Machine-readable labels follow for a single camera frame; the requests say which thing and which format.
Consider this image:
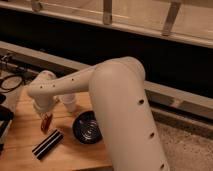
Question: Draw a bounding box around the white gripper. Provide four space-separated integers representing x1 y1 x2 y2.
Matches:
33 99 55 120

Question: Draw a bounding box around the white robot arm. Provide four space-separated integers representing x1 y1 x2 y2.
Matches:
27 57 170 171

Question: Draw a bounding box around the black ceramic bowl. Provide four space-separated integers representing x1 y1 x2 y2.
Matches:
72 110 102 144

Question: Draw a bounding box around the translucent plastic cup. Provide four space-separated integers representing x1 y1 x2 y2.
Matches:
59 94 76 112

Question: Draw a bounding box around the wooden table board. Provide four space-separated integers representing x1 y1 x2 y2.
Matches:
0 88 111 171

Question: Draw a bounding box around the black white striped box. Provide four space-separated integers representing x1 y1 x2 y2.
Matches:
32 130 63 160

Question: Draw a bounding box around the black object at left edge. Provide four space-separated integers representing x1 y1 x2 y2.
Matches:
0 93 14 154

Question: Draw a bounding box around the black coiled cable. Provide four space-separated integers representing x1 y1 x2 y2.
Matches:
0 73 26 93

